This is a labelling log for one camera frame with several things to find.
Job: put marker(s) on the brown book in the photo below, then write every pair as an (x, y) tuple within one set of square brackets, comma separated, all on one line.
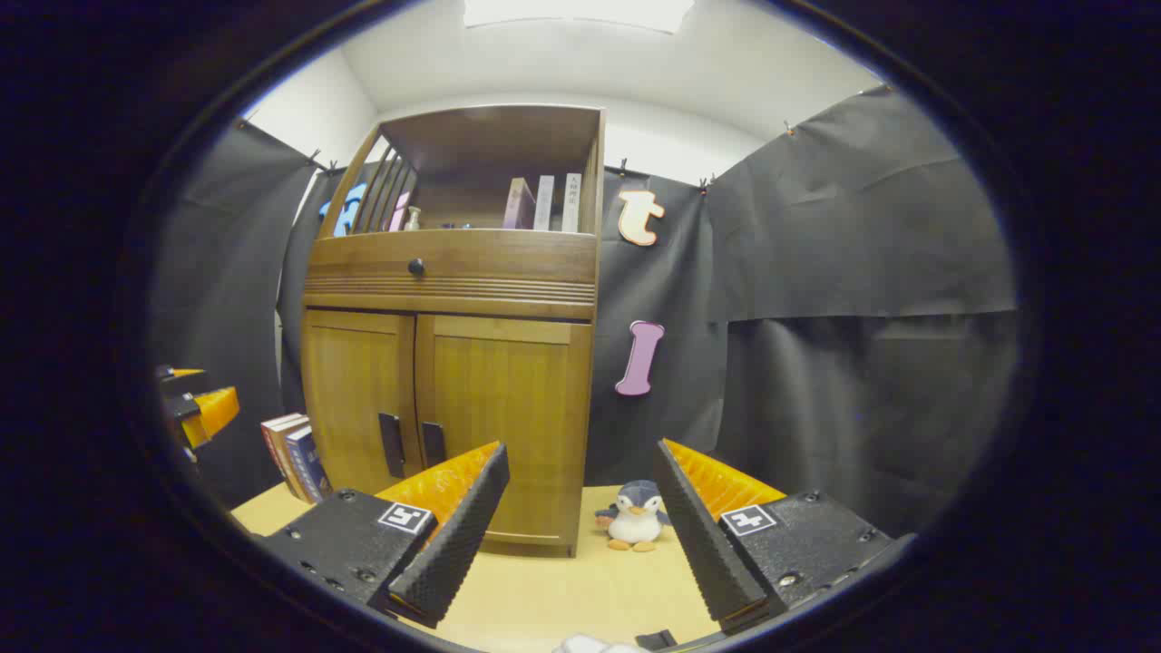
[(286, 444)]

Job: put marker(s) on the penguin plush toy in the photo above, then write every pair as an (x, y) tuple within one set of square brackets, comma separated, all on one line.
[(635, 517)]

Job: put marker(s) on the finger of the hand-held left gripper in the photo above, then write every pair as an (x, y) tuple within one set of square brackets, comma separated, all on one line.
[(181, 380), (213, 413)]

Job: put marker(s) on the ceiling light panel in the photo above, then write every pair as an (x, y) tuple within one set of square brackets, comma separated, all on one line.
[(580, 11)]

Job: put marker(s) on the dark blue book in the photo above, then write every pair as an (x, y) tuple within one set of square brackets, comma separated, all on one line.
[(307, 462)]

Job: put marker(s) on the black backdrop cloth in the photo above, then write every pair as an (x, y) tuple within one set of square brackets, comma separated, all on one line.
[(862, 272)]

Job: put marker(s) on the small glass bottle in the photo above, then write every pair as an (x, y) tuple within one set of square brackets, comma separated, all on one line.
[(413, 219)]

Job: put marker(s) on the red and white book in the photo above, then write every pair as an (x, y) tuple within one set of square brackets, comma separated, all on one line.
[(272, 435)]

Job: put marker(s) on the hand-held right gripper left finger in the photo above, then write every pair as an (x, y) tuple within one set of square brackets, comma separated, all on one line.
[(458, 544)]

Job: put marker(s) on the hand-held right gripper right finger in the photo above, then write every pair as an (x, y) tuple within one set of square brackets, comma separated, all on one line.
[(703, 544)]

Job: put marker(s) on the wooden cabinet door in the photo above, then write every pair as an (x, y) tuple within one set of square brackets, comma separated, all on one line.
[(512, 390), (354, 390)]

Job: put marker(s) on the wooden double-door shoe cabinet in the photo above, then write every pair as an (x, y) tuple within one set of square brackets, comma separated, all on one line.
[(453, 268)]

